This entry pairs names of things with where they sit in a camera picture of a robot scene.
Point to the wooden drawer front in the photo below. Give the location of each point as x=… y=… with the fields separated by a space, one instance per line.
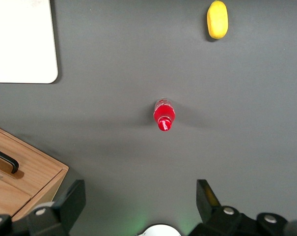
x=35 y=159
x=6 y=196

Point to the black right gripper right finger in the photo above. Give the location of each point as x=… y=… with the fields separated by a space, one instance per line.
x=212 y=216

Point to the red coke bottle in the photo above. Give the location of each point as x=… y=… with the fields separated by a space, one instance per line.
x=164 y=115

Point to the yellow lemon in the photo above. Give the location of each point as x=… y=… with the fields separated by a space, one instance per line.
x=217 y=19

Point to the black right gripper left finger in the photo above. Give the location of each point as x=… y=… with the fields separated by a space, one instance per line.
x=64 y=209

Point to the white rectangular tray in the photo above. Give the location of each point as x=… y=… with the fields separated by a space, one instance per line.
x=20 y=39

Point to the wooden drawer cabinet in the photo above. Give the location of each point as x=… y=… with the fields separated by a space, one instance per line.
x=47 y=186

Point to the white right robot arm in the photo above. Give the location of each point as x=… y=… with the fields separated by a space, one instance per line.
x=159 y=231

